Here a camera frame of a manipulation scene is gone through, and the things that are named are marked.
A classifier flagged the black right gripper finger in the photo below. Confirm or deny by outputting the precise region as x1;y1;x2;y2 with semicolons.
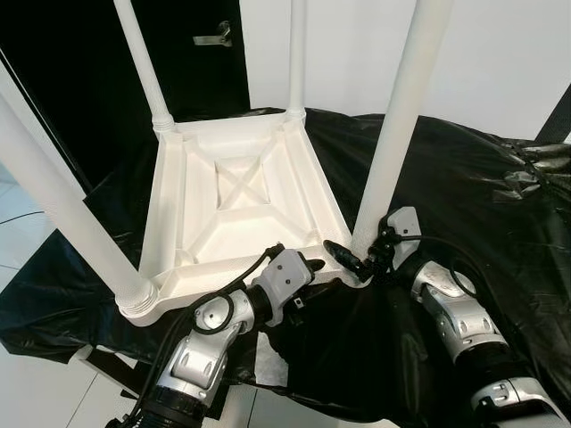
323;239;368;271

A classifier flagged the white plastic table top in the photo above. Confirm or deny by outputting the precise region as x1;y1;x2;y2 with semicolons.
134;107;367;326

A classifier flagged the black table cloth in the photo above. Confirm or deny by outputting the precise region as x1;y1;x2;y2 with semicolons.
0;107;571;424

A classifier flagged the black door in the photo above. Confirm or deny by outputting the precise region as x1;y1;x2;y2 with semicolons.
0;0;253;193

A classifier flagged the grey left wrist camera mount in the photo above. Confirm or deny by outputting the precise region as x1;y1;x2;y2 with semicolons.
250;250;313;326

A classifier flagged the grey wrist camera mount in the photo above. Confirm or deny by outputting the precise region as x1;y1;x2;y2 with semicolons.
250;250;313;326
385;207;422;268

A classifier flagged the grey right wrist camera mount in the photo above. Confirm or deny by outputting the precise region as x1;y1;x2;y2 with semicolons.
385;207;422;268

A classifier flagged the white table pedestal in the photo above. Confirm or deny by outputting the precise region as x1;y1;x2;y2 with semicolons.
219;388;260;428

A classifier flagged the dark grey frame post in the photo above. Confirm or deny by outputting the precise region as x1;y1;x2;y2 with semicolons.
535;85;571;144

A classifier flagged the silver door handle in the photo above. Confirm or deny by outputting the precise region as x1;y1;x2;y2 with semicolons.
194;22;235;47

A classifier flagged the thin black floor cable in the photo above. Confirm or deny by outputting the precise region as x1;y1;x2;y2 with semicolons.
0;210;46;226

